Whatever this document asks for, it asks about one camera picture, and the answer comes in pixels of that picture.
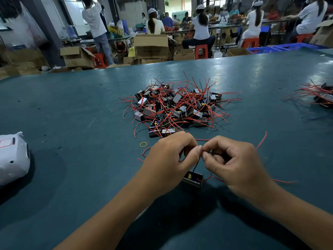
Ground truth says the person's left forearm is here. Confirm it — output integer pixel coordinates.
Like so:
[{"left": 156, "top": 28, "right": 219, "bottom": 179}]
[{"left": 54, "top": 184, "right": 163, "bottom": 250}]

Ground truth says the blue plastic crate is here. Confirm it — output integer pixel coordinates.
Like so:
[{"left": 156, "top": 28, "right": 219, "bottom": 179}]
[
  {"left": 247, "top": 47, "right": 282, "bottom": 54},
  {"left": 273, "top": 43, "right": 326, "bottom": 51}
]

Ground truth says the shallow cardboard box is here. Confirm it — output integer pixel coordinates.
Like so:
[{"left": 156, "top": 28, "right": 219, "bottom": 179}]
[{"left": 226, "top": 48, "right": 253, "bottom": 57}]

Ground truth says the tilted cardboard box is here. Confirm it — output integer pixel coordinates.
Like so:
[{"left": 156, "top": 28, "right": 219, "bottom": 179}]
[{"left": 310, "top": 20, "right": 333, "bottom": 48}]

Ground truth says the person's left hand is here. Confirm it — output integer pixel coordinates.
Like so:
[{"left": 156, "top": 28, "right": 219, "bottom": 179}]
[{"left": 139, "top": 132, "right": 203, "bottom": 198}]

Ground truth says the open cardboard box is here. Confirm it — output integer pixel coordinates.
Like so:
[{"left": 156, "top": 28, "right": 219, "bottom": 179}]
[{"left": 60, "top": 45, "right": 97, "bottom": 68}]

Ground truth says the central pile of wired modules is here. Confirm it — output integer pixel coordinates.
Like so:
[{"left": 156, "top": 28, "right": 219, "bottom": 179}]
[{"left": 120, "top": 73, "right": 242, "bottom": 139}]

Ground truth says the person's right hand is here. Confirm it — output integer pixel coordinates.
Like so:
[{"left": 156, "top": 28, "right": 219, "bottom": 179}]
[{"left": 201, "top": 135, "right": 279, "bottom": 206}]

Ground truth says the large closed cardboard box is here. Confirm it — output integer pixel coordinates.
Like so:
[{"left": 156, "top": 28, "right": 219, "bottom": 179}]
[{"left": 134, "top": 35, "right": 170, "bottom": 59}]

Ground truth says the white plastic shell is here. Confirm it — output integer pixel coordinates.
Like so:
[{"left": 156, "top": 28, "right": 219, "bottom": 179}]
[{"left": 0, "top": 132, "right": 31, "bottom": 186}]

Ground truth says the red plastic stool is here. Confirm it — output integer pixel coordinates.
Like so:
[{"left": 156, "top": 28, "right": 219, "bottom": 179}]
[
  {"left": 241, "top": 37, "right": 260, "bottom": 48},
  {"left": 93, "top": 53, "right": 106, "bottom": 68},
  {"left": 295, "top": 34, "right": 314, "bottom": 43},
  {"left": 195, "top": 44, "right": 209, "bottom": 60}
]

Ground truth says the low cardboard box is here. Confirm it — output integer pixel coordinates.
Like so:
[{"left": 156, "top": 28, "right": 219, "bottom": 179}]
[{"left": 173, "top": 48, "right": 196, "bottom": 61}]

